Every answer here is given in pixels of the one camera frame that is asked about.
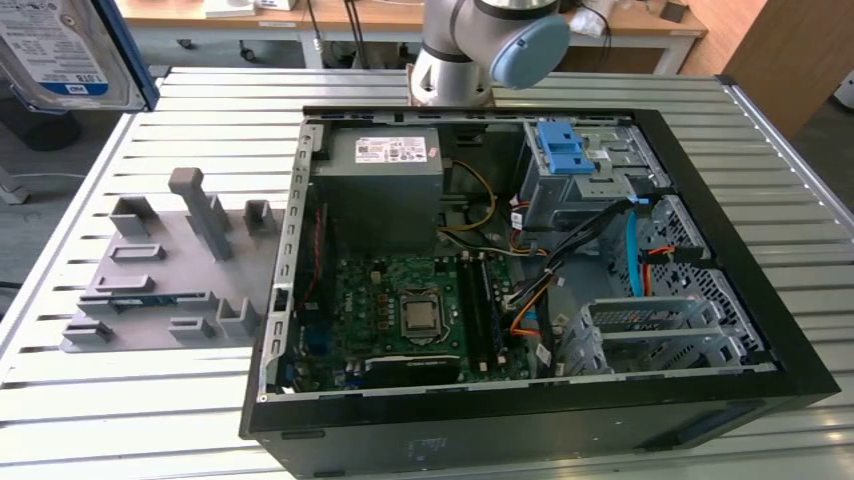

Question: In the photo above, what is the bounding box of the hard disk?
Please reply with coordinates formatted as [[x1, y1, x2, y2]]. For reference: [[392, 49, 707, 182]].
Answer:
[[0, 0, 161, 114]]

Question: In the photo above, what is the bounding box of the metal disk bay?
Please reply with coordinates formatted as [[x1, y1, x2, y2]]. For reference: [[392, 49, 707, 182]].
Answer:
[[556, 294, 762, 376]]

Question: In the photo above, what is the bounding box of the grey power supply unit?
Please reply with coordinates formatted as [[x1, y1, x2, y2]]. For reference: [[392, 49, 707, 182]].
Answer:
[[312, 125, 446, 254]]

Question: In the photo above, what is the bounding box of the silver CPU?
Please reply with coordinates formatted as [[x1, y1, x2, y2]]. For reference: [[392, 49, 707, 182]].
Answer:
[[402, 297, 442, 335]]

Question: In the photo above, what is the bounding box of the green motherboard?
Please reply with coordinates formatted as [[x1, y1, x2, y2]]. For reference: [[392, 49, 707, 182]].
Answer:
[[296, 252, 535, 391]]

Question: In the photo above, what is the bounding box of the installed RAM stick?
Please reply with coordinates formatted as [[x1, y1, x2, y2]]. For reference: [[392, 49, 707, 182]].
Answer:
[[480, 259, 506, 366]]

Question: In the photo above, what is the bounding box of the black graphics card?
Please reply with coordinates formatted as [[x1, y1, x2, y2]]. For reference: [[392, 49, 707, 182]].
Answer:
[[363, 353, 462, 389]]

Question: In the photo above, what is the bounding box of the grey metal drive cage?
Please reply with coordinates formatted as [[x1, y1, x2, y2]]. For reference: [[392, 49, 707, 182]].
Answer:
[[519, 119, 668, 231]]

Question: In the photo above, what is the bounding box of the grey parts rack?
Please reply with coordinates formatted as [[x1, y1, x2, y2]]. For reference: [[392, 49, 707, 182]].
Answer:
[[59, 167, 286, 355]]

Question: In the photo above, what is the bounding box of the black PC case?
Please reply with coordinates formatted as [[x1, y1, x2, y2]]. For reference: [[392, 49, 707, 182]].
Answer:
[[237, 104, 841, 480]]

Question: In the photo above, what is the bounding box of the loose RAM stick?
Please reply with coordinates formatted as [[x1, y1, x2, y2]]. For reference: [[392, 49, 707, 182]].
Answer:
[[108, 296, 180, 308]]

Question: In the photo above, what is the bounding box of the wooden desk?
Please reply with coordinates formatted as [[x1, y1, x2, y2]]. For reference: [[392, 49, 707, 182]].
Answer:
[[116, 0, 709, 76]]

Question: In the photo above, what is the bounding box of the black mesh waste bin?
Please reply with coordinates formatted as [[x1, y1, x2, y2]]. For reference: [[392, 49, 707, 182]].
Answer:
[[0, 110, 85, 152]]

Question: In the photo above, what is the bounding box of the brown wooden cabinet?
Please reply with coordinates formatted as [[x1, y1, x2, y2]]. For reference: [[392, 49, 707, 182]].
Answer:
[[723, 0, 854, 136]]

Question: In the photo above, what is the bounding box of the yellow wire bundle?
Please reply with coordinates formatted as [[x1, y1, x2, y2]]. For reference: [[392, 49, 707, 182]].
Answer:
[[438, 159, 500, 234]]

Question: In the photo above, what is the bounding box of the black cable bundle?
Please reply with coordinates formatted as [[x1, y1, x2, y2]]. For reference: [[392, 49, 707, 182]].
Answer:
[[503, 199, 635, 309]]

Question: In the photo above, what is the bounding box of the blue drive latch bracket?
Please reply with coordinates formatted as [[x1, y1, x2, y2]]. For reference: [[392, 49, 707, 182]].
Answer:
[[536, 122, 599, 176]]

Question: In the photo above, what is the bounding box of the blue data wire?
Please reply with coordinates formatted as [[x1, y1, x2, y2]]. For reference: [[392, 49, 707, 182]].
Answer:
[[623, 197, 654, 301]]

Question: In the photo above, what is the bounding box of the orange red power wire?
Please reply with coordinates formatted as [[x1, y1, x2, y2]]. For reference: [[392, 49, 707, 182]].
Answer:
[[510, 246, 713, 337]]

